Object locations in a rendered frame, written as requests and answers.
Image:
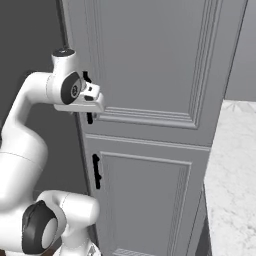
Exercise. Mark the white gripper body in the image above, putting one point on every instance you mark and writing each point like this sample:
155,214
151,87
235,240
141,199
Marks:
83,106

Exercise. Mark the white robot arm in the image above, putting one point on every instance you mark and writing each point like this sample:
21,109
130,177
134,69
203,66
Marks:
20,166

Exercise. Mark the grey short cupboard door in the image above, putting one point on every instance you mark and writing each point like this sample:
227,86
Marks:
146,196

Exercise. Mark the grey tall cupboard door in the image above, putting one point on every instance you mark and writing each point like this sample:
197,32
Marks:
150,60

